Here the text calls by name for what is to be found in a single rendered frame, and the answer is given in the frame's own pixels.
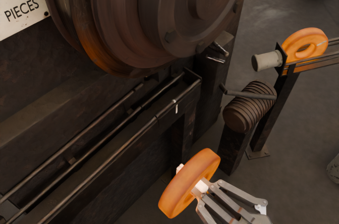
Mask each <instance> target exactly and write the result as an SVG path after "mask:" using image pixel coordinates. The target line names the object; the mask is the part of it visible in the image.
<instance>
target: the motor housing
mask: <svg viewBox="0 0 339 224"><path fill-rule="evenodd" d="M242 92H249V93H258V94H265V93H266V94H271V95H276V98H277V93H276V90H275V89H274V87H273V86H272V85H271V84H270V83H268V82H267V81H264V80H261V79H256V80H253V81H251V82H250V83H249V84H248V85H247V86H246V87H245V88H244V89H243V90H242ZM275 102H276V100H275V101H274V100H265V99H255V98H246V97H239V96H235V98H233V99H232V100H231V101H230V102H229V103H228V104H227V105H226V106H225V107H224V110H223V111H222V116H223V120H224V122H225V124H224V127H223V131H222V135H221V139H220V143H219V146H218V150H217V155H218V156H219V157H220V163H219V166H218V168H219V169H220V170H222V171H223V172H224V173H225V174H227V175H228V176H230V175H231V174H232V173H233V172H234V171H235V170H236V168H237V167H238V166H239V164H240V161H241V159H242V156H243V154H244V151H245V149H246V147H247V144H248V142H249V139H250V137H251V135H252V132H253V130H254V127H255V125H256V124H257V123H258V122H259V120H260V119H261V118H262V117H263V116H264V115H265V114H266V113H267V112H268V110H269V109H270V108H271V107H272V106H273V105H274V104H275Z"/></svg>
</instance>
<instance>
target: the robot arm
mask: <svg viewBox="0 0 339 224"><path fill-rule="evenodd" d="M183 166H184V165H183V164H180V165H179V167H177V171H176V174H177V173H178V171H179V170H180V169H181V168H182V167H183ZM190 193H191V194H192V195H193V196H194V197H195V198H196V199H197V200H198V204H197V207H196V212H197V214H198V215H199V216H200V218H201V219H202V221H203V222H204V224H216V222H215V221H214V220H213V218H212V217H211V215H210V214H209V212H208V211H210V212H211V213H212V214H213V215H214V216H215V217H216V218H217V219H218V220H220V221H221V222H222V223H223V224H273V223H272V222H271V220H270V218H269V217H268V216H267V215H266V206H267V204H268V202H267V200H265V199H261V198H255V197H253V196H252V195H250V194H248V193H246V192H244V191H242V190H240V189H238V188H236V187H235V186H233V185H231V184H229V183H227V182H225V181H223V180H218V181H217V182H215V183H211V182H209V181H208V180H207V179H206V178H204V177H203V178H202V179H201V180H200V181H199V182H198V183H197V184H196V185H195V187H194V188H193V189H192V190H191V192H190ZM206 193H207V194H210V195H211V196H212V197H213V198H214V199H216V200H217V201H218V202H219V203H220V204H221V205H222V206H223V207H225V208H226V209H227V210H228V211H229V212H230V213H231V214H233V215H234V217H235V218H236V219H237V220H238V221H237V220H236V219H234V218H232V217H231V216H230V215H228V214H227V213H226V212H225V211H224V210H223V209H222V208H220V207H219V206H218V205H217V204H216V203H215V202H214V201H212V200H211V199H210V198H209V197H208V196H207V195H206ZM226 194H227V195H229V196H231V197H233V198H234V199H236V200H238V201H240V202H242V203H244V204H246V205H247V206H249V207H252V208H254V210H255V211H256V212H258V213H251V212H247V211H246V210H245V209H244V208H241V207H240V206H239V205H238V204H236V203H235V202H234V201H233V200H232V199H231V198H229V197H228V196H227V195H226ZM206 209H207V210H208V211H207V210H206Z"/></svg>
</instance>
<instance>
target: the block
mask: <svg viewBox="0 0 339 224"><path fill-rule="evenodd" d="M234 40H235V37H234V36H233V35H231V34H229V33H228V32H226V31H223V32H222V33H221V34H220V35H219V36H218V37H217V38H216V39H215V40H214V41H216V42H217V43H218V44H219V45H220V46H221V47H222V48H223V49H224V50H225V51H227V52H228V53H229V56H228V57H224V55H222V54H220V53H218V52H216V51H214V50H212V49H210V48H208V47H206V48H205V49H204V51H203V52H202V53H197V54H196V55H195V66H194V73H196V74H197V75H199V76H200V77H202V83H201V89H202V90H204V91H205V92H207V93H208V94H210V95H215V94H216V93H217V92H218V91H219V90H220V88H219V85H220V83H223V84H225V79H226V76H227V72H228V67H229V63H230V58H231V53H232V49H233V44H234ZM206 55H210V56H212V57H215V58H218V59H221V60H224V61H225V64H221V63H218V62H215V61H212V60H209V59H206Z"/></svg>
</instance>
